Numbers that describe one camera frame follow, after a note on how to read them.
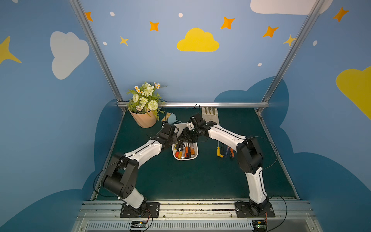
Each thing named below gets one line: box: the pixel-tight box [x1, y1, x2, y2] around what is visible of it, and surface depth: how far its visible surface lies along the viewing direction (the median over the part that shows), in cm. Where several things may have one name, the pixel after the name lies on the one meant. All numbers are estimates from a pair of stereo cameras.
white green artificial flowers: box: [126, 81, 168, 121], surface depth 90 cm
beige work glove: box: [201, 106, 220, 125], surface depth 121 cm
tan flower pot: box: [128, 109, 157, 129], surface depth 98 cm
